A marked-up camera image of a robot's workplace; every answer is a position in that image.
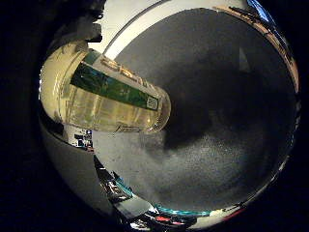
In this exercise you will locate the clear bottle with green label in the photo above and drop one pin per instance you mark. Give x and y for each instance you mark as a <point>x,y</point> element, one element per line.
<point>106,96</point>

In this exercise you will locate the blue rack of tubes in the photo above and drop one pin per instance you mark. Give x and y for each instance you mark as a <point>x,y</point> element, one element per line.
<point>182,212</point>

